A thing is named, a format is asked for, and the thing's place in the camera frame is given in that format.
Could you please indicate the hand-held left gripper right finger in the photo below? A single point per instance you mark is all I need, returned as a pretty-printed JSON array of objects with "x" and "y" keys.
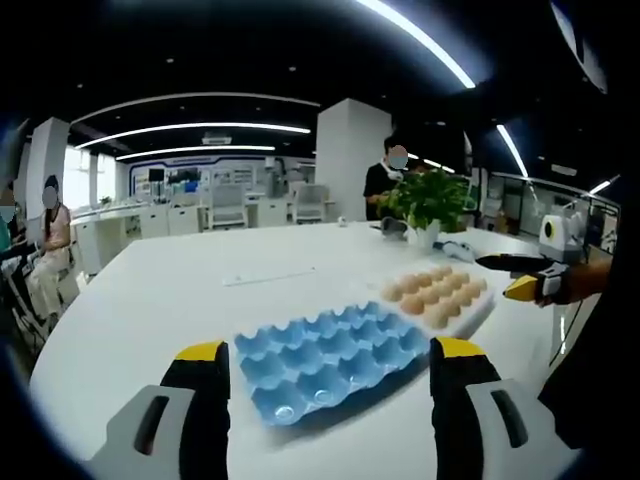
[{"x": 460, "y": 400}]

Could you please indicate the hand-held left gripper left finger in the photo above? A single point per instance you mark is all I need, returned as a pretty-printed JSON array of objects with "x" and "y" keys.
[{"x": 200, "y": 400}]

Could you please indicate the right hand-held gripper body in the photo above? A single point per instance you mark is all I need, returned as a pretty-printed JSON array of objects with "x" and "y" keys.
[{"x": 562, "y": 240}]

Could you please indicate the group of brown eggs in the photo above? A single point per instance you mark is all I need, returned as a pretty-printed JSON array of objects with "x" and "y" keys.
[{"x": 435, "y": 292}]

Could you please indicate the blue egg tray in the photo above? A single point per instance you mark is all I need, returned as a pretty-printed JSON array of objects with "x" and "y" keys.
[{"x": 325, "y": 360}]

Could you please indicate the white egg holder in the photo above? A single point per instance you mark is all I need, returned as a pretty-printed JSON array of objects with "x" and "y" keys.
[{"x": 475, "y": 320}]

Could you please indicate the blue and white object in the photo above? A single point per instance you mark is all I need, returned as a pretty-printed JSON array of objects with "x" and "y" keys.
[{"x": 455, "y": 249}]

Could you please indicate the white table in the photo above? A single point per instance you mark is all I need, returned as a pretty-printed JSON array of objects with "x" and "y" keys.
[{"x": 175, "y": 310}]

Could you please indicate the person's dark clothing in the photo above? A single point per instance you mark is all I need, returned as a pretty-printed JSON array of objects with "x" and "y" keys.
[{"x": 600, "y": 360}]

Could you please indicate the long ceiling light strip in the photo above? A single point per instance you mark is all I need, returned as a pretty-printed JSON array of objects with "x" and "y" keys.
[
  {"x": 200, "y": 150},
  {"x": 512, "y": 150},
  {"x": 425, "y": 40},
  {"x": 200, "y": 129}
]

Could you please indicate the green potted plant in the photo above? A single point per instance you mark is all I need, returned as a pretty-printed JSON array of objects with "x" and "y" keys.
[{"x": 430, "y": 200}]

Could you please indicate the grey object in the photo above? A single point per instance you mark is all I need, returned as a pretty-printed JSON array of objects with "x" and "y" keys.
[{"x": 393, "y": 227}]

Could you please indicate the white counter row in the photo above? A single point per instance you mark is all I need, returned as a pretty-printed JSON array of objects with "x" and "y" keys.
[{"x": 150, "y": 217}]

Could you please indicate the white office chair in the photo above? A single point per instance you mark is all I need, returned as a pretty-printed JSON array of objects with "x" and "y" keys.
[
  {"x": 226, "y": 205},
  {"x": 311, "y": 202}
]

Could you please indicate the dark monitor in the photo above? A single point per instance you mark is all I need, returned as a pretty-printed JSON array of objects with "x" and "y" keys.
[{"x": 156, "y": 175}]

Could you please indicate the ceiling air vent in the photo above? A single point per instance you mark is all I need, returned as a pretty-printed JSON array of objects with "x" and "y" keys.
[{"x": 217, "y": 138}]

